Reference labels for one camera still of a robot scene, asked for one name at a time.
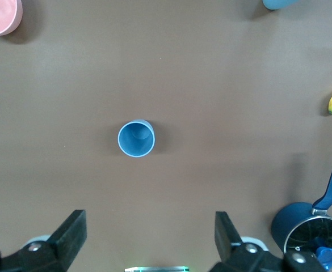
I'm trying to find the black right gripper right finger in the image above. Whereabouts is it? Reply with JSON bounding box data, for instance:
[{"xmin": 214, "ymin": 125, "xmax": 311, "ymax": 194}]
[{"xmin": 209, "ymin": 211, "xmax": 328, "ymax": 272}]

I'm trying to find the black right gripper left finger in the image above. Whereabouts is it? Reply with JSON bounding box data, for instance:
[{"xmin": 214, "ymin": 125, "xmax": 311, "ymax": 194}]
[{"xmin": 0, "ymin": 209, "xmax": 87, "ymax": 272}]

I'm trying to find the light blue cup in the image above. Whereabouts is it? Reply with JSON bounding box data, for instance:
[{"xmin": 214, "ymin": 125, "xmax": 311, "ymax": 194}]
[
  {"xmin": 262, "ymin": 0, "xmax": 300, "ymax": 11},
  {"xmin": 117, "ymin": 118, "xmax": 157, "ymax": 159}
]

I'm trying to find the dark blue saucepan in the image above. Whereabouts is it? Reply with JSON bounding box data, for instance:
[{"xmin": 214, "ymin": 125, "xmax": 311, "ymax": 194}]
[{"xmin": 270, "ymin": 151, "xmax": 332, "ymax": 272}]

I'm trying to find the blue cap in saucepan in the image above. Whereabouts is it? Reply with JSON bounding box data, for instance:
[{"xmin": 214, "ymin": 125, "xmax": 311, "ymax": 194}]
[{"xmin": 314, "ymin": 237, "xmax": 332, "ymax": 270}]

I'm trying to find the brown table cover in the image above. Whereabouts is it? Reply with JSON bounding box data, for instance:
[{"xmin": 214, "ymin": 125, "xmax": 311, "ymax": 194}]
[{"xmin": 0, "ymin": 0, "xmax": 332, "ymax": 272}]

